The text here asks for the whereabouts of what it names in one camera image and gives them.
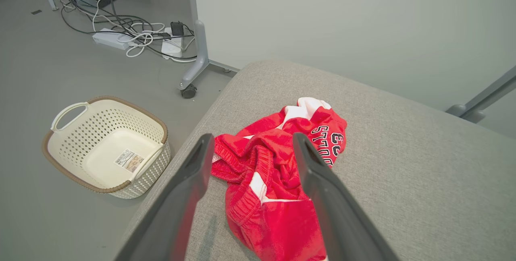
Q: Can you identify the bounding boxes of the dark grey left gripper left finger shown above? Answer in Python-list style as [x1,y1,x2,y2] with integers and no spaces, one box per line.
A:
[115,133,215,261]

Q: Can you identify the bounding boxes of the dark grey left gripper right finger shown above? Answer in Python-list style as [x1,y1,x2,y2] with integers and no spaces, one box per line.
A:
[293,133,399,261]

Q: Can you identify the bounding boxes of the red white basketball shorts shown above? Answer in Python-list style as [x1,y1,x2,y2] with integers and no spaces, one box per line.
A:
[211,97,348,261]

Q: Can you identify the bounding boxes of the cream perforated laundry basket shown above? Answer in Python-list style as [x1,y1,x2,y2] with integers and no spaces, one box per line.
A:
[42,96,171,199]

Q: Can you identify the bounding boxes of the grey rounded partition foot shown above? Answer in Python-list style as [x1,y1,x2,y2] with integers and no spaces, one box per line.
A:
[460,110,487,124]
[445,104,469,118]

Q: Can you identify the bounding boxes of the grey partition leg with caster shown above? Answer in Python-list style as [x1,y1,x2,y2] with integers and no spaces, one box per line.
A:
[177,19,242,99]

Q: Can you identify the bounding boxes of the short white power strip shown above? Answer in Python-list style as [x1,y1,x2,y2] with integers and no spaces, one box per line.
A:
[161,27,183,58]

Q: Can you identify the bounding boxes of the white floor cable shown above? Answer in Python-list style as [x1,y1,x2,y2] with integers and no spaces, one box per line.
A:
[92,0,166,58]

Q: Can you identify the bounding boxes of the black floor cable bundle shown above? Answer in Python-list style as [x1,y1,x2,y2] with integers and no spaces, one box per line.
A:
[52,0,198,61]

